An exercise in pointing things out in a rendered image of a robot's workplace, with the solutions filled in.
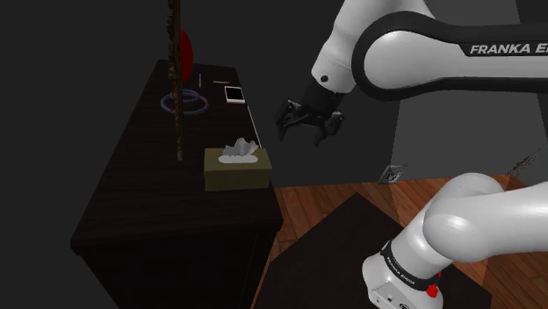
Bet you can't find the olive tissue box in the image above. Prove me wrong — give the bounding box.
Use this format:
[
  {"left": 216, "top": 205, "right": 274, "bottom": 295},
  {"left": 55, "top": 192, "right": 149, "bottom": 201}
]
[{"left": 203, "top": 137, "right": 273, "bottom": 192}]

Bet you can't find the brown upright pole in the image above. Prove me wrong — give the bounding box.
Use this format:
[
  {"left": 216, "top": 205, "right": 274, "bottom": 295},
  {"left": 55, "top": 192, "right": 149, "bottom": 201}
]
[{"left": 166, "top": 0, "right": 185, "bottom": 162}]

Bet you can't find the blue ring-shaped stand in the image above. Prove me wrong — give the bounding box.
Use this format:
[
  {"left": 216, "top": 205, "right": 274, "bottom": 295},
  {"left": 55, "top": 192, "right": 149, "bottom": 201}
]
[{"left": 160, "top": 88, "right": 211, "bottom": 117}]

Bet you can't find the grey wall socket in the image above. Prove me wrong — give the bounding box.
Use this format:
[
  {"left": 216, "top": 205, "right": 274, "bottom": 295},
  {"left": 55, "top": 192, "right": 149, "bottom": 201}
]
[{"left": 378, "top": 163, "right": 408, "bottom": 184}]

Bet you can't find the white phone with black screen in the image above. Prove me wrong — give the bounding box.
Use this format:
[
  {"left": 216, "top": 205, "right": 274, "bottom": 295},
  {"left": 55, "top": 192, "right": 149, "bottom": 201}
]
[{"left": 224, "top": 85, "right": 247, "bottom": 105}]

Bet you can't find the red round disc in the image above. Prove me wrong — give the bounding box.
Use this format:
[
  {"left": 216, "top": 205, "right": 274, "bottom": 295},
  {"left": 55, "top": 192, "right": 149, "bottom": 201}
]
[{"left": 180, "top": 28, "right": 194, "bottom": 83}]

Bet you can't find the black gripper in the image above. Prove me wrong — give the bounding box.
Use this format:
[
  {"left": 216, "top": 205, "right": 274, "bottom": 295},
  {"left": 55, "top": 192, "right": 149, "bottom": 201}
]
[{"left": 275, "top": 80, "right": 346, "bottom": 147}]

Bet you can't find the dark wooden chest of drawers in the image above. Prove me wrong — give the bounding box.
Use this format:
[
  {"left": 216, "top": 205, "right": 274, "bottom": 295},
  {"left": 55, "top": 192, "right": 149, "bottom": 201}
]
[{"left": 69, "top": 59, "right": 285, "bottom": 309}]

